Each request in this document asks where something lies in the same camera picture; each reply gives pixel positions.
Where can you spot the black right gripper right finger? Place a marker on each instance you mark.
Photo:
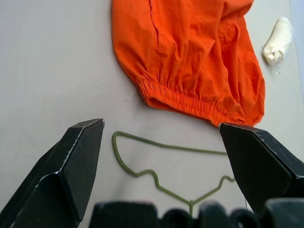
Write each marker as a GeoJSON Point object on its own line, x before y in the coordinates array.
{"type": "Point", "coordinates": [261, 166]}

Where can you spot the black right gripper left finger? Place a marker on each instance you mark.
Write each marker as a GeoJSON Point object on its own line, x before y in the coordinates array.
{"type": "Point", "coordinates": [59, 180]}

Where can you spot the orange elastic-waist shorts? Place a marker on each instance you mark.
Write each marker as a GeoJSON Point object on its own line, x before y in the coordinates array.
{"type": "Point", "coordinates": [190, 59]}

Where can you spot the white rolled towel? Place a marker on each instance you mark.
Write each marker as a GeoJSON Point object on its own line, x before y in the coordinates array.
{"type": "Point", "coordinates": [279, 40]}

